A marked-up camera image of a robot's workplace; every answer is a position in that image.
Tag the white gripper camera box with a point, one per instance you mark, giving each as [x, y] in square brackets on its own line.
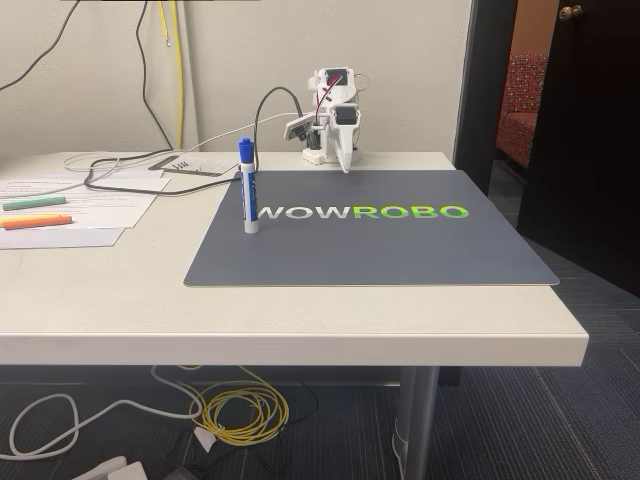
[297, 127]

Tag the dark door frame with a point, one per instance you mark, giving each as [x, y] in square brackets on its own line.
[482, 90]

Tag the grey metal table leg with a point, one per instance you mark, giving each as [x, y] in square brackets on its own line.
[417, 420]

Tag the dark wooden door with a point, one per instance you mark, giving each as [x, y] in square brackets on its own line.
[590, 150]

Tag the green marker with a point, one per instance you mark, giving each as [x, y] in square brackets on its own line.
[35, 202]

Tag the printed white paper sheet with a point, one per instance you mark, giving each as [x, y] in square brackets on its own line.
[115, 202]

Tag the blue Expo dry-erase marker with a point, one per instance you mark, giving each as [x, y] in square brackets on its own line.
[248, 200]

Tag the white power adapter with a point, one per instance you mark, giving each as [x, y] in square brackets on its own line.
[117, 467]

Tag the yellow marker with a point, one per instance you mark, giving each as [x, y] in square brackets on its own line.
[30, 217]

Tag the grey WOWROBO mat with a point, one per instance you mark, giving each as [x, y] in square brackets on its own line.
[380, 250]

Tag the plain white paper sheet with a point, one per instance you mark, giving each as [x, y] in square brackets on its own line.
[60, 239]

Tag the red patterned chair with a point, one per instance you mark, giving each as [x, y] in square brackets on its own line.
[520, 115]

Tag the lined sheet with grey ruler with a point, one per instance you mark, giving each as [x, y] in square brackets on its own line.
[200, 164]

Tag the brass door knob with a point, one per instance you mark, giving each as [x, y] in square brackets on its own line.
[570, 12]

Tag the orange marker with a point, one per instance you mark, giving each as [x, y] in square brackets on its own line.
[37, 222]

